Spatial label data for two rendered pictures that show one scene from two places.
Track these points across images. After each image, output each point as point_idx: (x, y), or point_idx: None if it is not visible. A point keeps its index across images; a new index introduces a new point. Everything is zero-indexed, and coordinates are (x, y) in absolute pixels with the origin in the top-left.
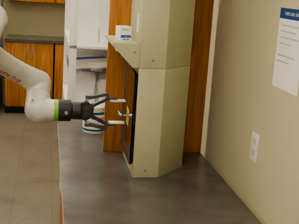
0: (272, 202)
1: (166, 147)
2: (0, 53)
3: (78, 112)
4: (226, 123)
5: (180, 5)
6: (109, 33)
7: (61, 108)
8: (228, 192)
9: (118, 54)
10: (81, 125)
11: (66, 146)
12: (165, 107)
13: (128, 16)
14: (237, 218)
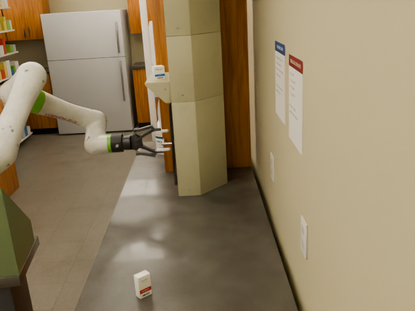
0: (281, 219)
1: (206, 168)
2: (52, 101)
3: (128, 144)
4: (262, 142)
5: (204, 42)
6: None
7: (112, 142)
8: (257, 207)
9: None
10: None
11: (136, 169)
12: (200, 134)
13: None
14: (254, 234)
